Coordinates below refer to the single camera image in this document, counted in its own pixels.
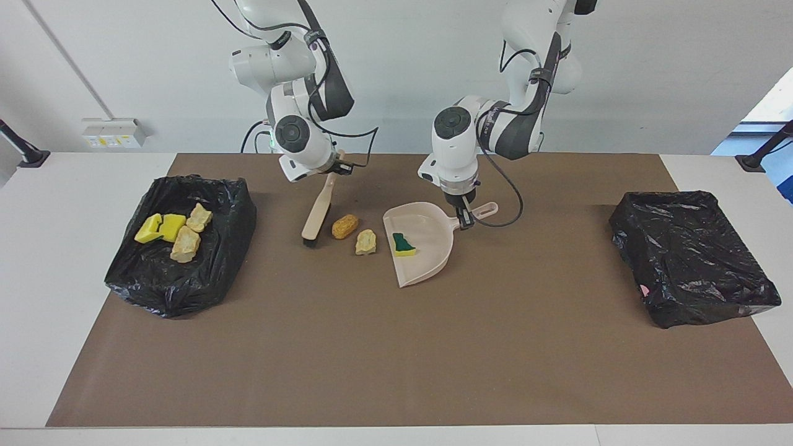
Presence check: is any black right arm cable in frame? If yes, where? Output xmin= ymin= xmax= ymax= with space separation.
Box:
xmin=211 ymin=0 xmax=380 ymax=168

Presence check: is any white wall socket box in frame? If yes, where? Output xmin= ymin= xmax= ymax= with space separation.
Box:
xmin=81 ymin=118 xmax=149 ymax=149

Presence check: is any black bag lined bin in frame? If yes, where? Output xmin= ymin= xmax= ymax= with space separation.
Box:
xmin=104 ymin=175 xmax=258 ymax=320

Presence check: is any black base cable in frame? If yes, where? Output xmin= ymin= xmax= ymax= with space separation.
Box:
xmin=240 ymin=121 xmax=268 ymax=154

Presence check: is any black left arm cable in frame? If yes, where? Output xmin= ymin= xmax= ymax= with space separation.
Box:
xmin=474 ymin=31 xmax=561 ymax=229

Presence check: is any notched yellow sponge piece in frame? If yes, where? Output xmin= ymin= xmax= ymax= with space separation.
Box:
xmin=134 ymin=213 xmax=164 ymax=245

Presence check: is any black bag bin pink spot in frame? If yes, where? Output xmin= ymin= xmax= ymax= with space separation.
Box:
xmin=608 ymin=190 xmax=782 ymax=330

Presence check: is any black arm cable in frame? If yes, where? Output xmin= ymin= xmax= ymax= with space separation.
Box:
xmin=211 ymin=0 xmax=380 ymax=168
xmin=474 ymin=31 xmax=561 ymax=229

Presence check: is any beige foam chunk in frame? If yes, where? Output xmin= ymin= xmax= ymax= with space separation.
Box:
xmin=186 ymin=203 xmax=213 ymax=234

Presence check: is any beige plastic dustpan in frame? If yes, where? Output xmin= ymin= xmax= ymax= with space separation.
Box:
xmin=382 ymin=201 xmax=499 ymax=289

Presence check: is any beige hand brush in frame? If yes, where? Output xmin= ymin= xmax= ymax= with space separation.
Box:
xmin=301 ymin=149 xmax=346 ymax=249

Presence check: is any orange striped foam chunk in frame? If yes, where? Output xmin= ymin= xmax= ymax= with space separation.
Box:
xmin=170 ymin=225 xmax=202 ymax=264

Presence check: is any black clamp stand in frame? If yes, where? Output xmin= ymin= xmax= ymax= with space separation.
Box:
xmin=735 ymin=119 xmax=793 ymax=173
xmin=0 ymin=119 xmax=51 ymax=169

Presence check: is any brown table mat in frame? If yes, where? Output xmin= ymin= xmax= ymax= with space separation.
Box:
xmin=46 ymin=153 xmax=793 ymax=428

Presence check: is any brown bread roll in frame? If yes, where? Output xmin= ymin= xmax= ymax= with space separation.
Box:
xmin=331 ymin=214 xmax=360 ymax=240

